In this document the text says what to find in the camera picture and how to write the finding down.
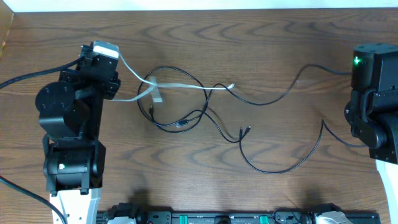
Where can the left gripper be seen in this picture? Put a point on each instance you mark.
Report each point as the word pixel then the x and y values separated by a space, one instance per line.
pixel 75 78

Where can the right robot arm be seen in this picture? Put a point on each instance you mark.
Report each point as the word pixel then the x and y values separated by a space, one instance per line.
pixel 372 109

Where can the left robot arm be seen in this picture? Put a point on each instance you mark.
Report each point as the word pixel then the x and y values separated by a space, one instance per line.
pixel 70 112

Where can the cardboard box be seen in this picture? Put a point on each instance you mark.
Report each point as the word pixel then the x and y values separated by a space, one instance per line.
pixel 6 19

